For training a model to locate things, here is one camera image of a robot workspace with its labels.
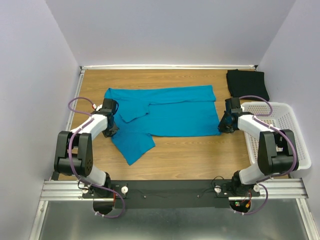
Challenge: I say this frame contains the aluminium back rail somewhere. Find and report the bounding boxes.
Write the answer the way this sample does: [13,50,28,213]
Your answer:
[80,64,256,70]

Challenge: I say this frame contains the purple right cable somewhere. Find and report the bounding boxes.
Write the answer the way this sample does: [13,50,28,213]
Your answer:
[233,94,300,216]

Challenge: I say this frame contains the blue t shirt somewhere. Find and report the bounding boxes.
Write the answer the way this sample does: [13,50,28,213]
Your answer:
[104,85,221,165]

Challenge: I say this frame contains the purple cable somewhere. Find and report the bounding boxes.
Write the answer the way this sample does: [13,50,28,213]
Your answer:
[233,94,300,216]
[68,96,127,219]

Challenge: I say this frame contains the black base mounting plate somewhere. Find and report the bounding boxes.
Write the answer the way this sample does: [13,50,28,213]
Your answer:
[82,177,260,214]

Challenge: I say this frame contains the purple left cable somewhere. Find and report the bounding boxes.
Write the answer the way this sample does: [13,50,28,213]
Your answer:
[68,96,127,219]

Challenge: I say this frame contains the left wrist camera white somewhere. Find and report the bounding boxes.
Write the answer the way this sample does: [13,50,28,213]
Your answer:
[92,104,102,111]

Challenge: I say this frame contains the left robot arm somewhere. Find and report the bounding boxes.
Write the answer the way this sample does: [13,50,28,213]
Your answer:
[54,98,119,198]

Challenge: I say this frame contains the folded black t shirt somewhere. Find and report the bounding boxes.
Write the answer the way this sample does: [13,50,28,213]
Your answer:
[226,69,270,101]

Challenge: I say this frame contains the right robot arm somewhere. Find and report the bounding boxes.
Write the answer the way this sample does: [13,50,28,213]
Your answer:
[218,97,299,196]

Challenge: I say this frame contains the aluminium rail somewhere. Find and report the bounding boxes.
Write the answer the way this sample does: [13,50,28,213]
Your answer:
[80,64,256,70]
[40,178,308,201]
[51,69,86,181]

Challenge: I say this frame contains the aluminium front rail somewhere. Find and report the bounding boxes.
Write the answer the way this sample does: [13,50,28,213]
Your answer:
[40,178,308,201]

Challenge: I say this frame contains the aluminium left rail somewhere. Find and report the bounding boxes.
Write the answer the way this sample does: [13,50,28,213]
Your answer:
[51,69,86,181]

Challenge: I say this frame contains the white plastic basket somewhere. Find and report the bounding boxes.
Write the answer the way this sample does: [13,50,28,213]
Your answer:
[241,101,312,170]

